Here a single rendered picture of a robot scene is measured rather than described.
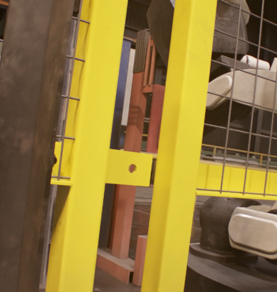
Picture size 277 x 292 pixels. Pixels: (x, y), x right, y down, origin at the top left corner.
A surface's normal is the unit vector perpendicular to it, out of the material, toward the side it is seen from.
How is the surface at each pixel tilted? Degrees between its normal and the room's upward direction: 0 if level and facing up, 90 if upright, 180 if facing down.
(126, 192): 90
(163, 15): 111
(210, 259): 90
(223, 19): 76
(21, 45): 90
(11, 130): 90
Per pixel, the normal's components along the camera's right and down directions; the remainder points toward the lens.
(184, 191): 0.55, 0.05
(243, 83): -0.57, 0.06
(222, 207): -0.66, -0.61
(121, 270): -0.83, -0.11
